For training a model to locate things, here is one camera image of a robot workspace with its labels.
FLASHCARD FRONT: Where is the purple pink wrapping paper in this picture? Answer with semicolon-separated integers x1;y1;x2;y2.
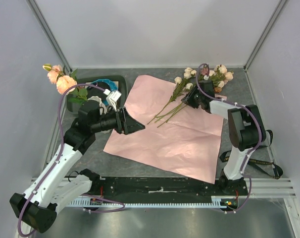
103;75;223;183

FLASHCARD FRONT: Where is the dark green plastic tray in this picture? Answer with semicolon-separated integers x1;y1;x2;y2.
66;75;128;114

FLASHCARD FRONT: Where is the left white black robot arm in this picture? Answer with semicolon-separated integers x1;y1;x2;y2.
9;100;145;238

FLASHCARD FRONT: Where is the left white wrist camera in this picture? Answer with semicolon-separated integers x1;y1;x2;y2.
103;89;121;111

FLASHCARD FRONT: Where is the purple cable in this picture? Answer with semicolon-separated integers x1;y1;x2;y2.
17;83;126;236
196;63;263;214

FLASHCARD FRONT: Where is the peach peony flower stem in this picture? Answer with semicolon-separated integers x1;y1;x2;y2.
43;63;88;104

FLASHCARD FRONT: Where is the left aluminium frame post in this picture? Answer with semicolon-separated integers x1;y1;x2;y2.
26;0;73;72

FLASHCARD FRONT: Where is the aluminium frame post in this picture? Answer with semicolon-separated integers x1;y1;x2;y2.
26;0;73;72
244;0;289;72

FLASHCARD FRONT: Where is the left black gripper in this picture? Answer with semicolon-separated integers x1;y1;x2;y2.
91;106;145;135

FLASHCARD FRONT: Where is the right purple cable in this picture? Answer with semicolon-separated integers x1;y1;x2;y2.
196;63;263;214

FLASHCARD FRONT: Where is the blue rimmed black bowl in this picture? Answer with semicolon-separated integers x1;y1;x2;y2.
87;79;118;106

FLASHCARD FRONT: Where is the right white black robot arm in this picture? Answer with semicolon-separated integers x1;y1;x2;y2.
181;81;266;195

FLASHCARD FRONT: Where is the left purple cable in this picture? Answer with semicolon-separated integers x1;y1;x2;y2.
17;83;126;236

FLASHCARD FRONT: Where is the pink artificial flower bunch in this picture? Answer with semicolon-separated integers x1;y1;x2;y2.
148;64;234;127

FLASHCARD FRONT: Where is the right aluminium frame post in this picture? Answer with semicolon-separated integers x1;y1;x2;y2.
244;0;289;72

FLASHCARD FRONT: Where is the light blue slotted cable duct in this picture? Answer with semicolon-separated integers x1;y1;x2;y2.
67;196;238;208

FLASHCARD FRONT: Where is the white ribbed vase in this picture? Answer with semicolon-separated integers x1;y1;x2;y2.
87;95;113;134

